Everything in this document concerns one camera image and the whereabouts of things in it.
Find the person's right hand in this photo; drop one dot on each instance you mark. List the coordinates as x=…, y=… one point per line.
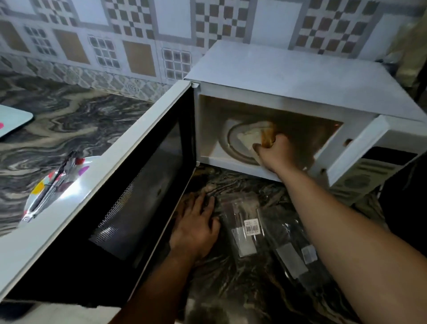
x=283, y=153

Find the beige cloth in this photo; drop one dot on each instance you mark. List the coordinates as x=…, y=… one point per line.
x=408, y=60

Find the person's right fingers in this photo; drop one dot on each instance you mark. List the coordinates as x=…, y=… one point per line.
x=265, y=149

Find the person's left thumb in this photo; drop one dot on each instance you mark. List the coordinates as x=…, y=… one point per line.
x=216, y=224

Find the bread sandwich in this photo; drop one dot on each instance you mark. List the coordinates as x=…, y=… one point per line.
x=257, y=133

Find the white microwave door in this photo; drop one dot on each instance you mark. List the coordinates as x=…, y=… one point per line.
x=110, y=187

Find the white chopping board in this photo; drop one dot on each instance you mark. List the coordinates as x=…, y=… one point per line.
x=13, y=122

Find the white plate with coloured dots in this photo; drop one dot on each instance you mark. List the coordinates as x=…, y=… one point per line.
x=71, y=187

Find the white microwave oven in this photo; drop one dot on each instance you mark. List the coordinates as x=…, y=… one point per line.
x=300, y=76

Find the person's right forearm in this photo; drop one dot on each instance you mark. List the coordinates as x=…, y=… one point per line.
x=350, y=247

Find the metal tongs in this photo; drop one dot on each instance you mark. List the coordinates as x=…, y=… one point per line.
x=50, y=190

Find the person's left hand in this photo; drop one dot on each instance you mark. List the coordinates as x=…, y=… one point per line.
x=195, y=233

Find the person's left forearm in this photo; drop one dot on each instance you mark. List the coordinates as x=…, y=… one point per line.
x=160, y=290

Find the clear plastic bag, striped label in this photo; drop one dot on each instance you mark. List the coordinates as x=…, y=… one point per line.
x=245, y=223

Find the person's left middle finger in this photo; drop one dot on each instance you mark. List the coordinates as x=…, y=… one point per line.
x=198, y=203

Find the glass microwave turntable plate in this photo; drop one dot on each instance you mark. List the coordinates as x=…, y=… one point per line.
x=233, y=150

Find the clear plastic bag, plain label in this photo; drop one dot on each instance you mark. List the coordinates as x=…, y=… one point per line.
x=297, y=250

